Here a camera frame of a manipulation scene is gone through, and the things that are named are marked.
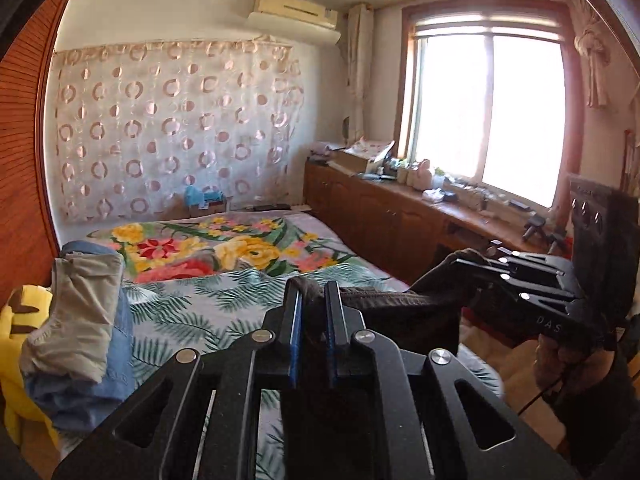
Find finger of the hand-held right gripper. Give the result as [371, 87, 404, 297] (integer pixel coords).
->
[484, 238, 574, 282]
[450, 257, 589, 317]

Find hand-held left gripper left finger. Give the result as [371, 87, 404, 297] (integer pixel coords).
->
[52, 277, 303, 480]

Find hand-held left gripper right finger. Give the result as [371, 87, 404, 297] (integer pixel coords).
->
[325, 281, 586, 480]

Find black pants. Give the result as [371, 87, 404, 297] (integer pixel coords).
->
[287, 255, 493, 361]

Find person's right forearm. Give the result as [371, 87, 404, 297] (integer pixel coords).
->
[557, 345, 640, 480]

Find folded grey pants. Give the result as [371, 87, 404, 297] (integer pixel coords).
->
[20, 251, 125, 381]

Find person's right hand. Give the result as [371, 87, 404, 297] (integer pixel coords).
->
[531, 332, 601, 407]

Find small black stand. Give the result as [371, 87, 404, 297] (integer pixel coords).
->
[522, 214, 569, 254]

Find floral pink blanket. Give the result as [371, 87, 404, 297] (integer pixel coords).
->
[87, 210, 416, 292]

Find long wooden cabinet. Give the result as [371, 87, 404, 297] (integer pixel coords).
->
[304, 157, 551, 292]

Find wooden framed window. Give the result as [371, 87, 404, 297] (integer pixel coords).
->
[400, 2, 585, 209]

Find blue plastic bag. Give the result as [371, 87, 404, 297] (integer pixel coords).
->
[184, 186, 226, 209]

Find folded blue jeans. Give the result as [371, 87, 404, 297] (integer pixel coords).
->
[62, 240, 137, 386]
[22, 360, 137, 432]

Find open cardboard box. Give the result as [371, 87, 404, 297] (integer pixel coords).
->
[332, 140, 396, 174]

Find tied pale curtain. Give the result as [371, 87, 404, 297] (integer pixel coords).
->
[345, 4, 376, 143]
[572, 0, 614, 109]

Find circle patterned sheer curtain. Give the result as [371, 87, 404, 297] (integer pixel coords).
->
[50, 35, 306, 223]

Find wooden louvred wardrobe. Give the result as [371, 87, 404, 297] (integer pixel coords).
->
[0, 0, 73, 306]

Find black cable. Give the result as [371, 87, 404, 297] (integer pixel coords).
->
[517, 367, 568, 417]

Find cream wall air conditioner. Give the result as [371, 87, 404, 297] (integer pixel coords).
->
[252, 0, 338, 28]

